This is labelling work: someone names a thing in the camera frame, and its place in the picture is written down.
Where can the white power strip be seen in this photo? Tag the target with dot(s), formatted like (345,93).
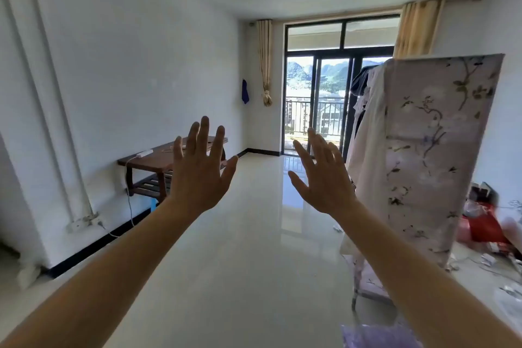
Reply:
(144,153)

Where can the tied beige curtain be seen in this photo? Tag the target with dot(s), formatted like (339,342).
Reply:
(265,54)

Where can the beige hanging curtain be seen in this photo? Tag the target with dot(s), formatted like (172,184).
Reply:
(416,29)

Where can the brown wooden table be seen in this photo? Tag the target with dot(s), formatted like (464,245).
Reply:
(157,162)

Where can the person's right little finger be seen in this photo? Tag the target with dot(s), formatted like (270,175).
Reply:
(338,155)

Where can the person's left middle finger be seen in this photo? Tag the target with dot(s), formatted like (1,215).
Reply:
(203,135)

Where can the dark hanging garment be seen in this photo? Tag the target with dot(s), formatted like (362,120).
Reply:
(361,80)

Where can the white wall pipe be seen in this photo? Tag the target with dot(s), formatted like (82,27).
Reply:
(57,90)

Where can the person's left little finger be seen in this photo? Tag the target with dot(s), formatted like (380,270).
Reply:
(178,151)

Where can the person's right hand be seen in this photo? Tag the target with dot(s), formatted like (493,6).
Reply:
(328,186)

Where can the balcony railing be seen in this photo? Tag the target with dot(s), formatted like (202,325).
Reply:
(301,113)

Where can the person's left forearm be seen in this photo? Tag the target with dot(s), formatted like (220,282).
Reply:
(106,278)

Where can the person's right thumb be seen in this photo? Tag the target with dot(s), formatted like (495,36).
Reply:
(298,184)

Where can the person's left thumb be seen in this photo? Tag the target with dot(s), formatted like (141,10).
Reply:
(229,170)

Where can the person's right middle finger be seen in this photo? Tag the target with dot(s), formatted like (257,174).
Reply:
(317,144)

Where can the black framed glass balcony door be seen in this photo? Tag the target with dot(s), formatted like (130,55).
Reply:
(314,50)

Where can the person's left hand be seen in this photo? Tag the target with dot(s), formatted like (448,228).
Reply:
(195,180)

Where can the white hanging garment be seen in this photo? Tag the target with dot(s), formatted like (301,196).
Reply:
(369,144)

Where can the blue hanging cloth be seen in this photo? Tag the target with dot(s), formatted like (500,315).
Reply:
(245,91)

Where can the purple fabric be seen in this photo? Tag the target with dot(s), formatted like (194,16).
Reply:
(375,337)

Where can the person's right forearm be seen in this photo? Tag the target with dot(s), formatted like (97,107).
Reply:
(416,282)

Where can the red box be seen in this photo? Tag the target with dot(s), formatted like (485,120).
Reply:
(485,227)

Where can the floral fabric wardrobe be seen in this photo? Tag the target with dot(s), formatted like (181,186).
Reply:
(436,148)

